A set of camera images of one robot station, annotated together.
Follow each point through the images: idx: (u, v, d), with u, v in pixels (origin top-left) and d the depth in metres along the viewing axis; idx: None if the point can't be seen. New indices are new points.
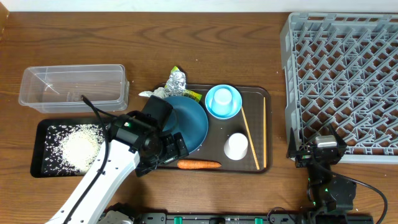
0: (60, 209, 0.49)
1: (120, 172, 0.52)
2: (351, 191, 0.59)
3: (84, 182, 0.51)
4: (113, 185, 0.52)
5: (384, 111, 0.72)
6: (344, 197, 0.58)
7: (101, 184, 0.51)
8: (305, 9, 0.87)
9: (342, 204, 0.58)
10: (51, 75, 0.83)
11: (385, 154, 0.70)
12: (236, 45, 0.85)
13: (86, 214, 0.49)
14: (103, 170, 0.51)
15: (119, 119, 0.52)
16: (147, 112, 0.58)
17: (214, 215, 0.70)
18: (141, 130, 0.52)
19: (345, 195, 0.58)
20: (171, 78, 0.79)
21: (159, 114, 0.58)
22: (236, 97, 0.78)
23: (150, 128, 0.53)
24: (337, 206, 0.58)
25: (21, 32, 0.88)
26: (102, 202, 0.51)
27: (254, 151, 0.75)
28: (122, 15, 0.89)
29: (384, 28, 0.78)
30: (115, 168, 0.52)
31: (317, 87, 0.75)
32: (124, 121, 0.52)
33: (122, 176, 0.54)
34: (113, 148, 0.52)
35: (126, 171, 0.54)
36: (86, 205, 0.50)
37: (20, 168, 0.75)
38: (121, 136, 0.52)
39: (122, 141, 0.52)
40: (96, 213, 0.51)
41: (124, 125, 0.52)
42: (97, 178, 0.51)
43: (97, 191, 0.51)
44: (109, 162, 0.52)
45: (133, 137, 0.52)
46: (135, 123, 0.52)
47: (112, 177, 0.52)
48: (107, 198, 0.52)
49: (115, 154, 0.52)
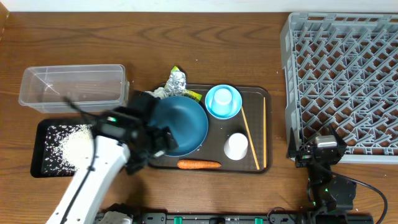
0: (56, 210, 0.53)
1: (109, 167, 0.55)
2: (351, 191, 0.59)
3: (75, 182, 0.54)
4: (104, 180, 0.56)
5: (384, 111, 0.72)
6: (344, 196, 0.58)
7: (91, 180, 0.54)
8: (305, 9, 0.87)
9: (342, 204, 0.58)
10: (51, 75, 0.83)
11: (385, 154, 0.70)
12: (236, 45, 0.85)
13: (81, 211, 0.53)
14: (92, 167, 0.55)
15: (104, 115, 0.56)
16: (130, 107, 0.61)
17: (214, 215, 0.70)
18: (126, 124, 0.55)
19: (345, 194, 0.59)
20: (171, 78, 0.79)
21: (144, 107, 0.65)
22: (236, 97, 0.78)
23: (135, 121, 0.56)
24: (337, 206, 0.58)
25: (21, 32, 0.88)
26: (95, 199, 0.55)
27: (254, 151, 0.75)
28: (122, 15, 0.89)
29: (384, 28, 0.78)
30: (104, 163, 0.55)
31: (317, 87, 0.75)
32: (109, 116, 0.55)
33: (112, 171, 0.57)
34: (100, 145, 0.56)
35: (115, 167, 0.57)
36: (79, 202, 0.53)
37: (20, 168, 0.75)
38: (107, 131, 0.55)
39: (109, 136, 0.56)
40: (90, 210, 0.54)
41: (109, 120, 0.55)
42: (87, 175, 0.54)
43: (89, 188, 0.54)
44: (97, 158, 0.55)
45: (119, 131, 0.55)
46: (119, 117, 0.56)
47: (102, 173, 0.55)
48: (99, 194, 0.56)
49: (102, 150, 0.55)
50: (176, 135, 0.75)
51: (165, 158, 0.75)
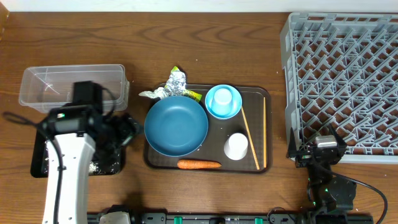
0: (43, 219, 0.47)
1: (80, 160, 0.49)
2: (352, 191, 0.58)
3: (51, 186, 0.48)
4: (81, 174, 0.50)
5: (384, 111, 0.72)
6: (344, 197, 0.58)
7: (66, 179, 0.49)
8: (305, 9, 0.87)
9: (343, 204, 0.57)
10: (51, 75, 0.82)
11: (386, 154, 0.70)
12: (236, 45, 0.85)
13: (70, 210, 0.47)
14: (63, 165, 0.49)
15: (51, 114, 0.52)
16: (78, 100, 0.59)
17: (214, 215, 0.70)
18: (78, 113, 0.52)
19: (345, 195, 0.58)
20: (171, 78, 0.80)
21: (89, 97, 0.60)
22: (236, 97, 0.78)
23: (87, 107, 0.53)
24: (337, 206, 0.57)
25: (21, 32, 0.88)
26: (81, 195, 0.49)
27: (254, 150, 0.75)
28: (122, 15, 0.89)
29: (384, 28, 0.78)
30: (73, 158, 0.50)
31: (317, 87, 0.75)
32: (58, 114, 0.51)
33: (86, 163, 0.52)
34: (61, 144, 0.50)
35: (86, 157, 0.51)
36: (64, 205, 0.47)
37: (20, 168, 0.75)
38: (62, 128, 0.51)
39: (66, 132, 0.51)
40: (80, 206, 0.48)
41: (58, 117, 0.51)
42: (61, 176, 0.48)
43: (69, 186, 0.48)
44: (64, 156, 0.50)
45: (73, 122, 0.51)
46: (68, 111, 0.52)
47: (74, 167, 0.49)
48: (83, 190, 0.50)
49: (68, 146, 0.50)
50: (176, 135, 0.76)
51: (165, 158, 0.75)
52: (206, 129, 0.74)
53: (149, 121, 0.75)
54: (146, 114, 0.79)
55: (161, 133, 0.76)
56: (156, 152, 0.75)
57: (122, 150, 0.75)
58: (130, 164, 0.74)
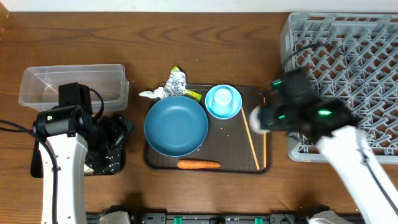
0: (43, 221, 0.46)
1: (74, 158, 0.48)
2: (295, 71, 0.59)
3: (47, 188, 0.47)
4: (78, 172, 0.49)
5: (384, 111, 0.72)
6: (300, 78, 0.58)
7: (61, 179, 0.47)
8: (306, 9, 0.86)
9: (295, 80, 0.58)
10: (51, 75, 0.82)
11: (385, 154, 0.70)
12: (236, 45, 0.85)
13: (68, 208, 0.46)
14: (57, 167, 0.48)
15: (40, 117, 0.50)
16: (63, 102, 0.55)
17: (214, 215, 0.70)
18: (66, 115, 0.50)
19: (293, 73, 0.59)
20: (171, 78, 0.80)
21: (73, 98, 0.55)
22: (236, 97, 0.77)
23: (74, 107, 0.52)
24: (294, 84, 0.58)
25: (21, 32, 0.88)
26: (78, 192, 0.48)
27: (254, 150, 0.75)
28: (122, 15, 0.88)
29: (384, 28, 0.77)
30: (66, 158, 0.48)
31: (317, 87, 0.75)
32: (46, 116, 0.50)
33: (81, 162, 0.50)
34: (53, 145, 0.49)
35: (80, 156, 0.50)
36: (61, 205, 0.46)
37: (20, 168, 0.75)
38: (51, 130, 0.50)
39: (56, 134, 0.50)
40: (78, 205, 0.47)
41: (47, 119, 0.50)
42: (56, 177, 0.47)
43: (66, 186, 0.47)
44: (57, 157, 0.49)
45: (63, 124, 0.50)
46: (56, 113, 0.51)
47: (69, 166, 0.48)
48: (79, 188, 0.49)
49: (60, 147, 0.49)
50: (176, 137, 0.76)
51: (165, 158, 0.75)
52: (206, 126, 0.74)
53: (149, 122, 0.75)
54: (146, 114, 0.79)
55: (161, 134, 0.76)
56: (156, 152, 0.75)
57: (122, 150, 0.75)
58: (130, 164, 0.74)
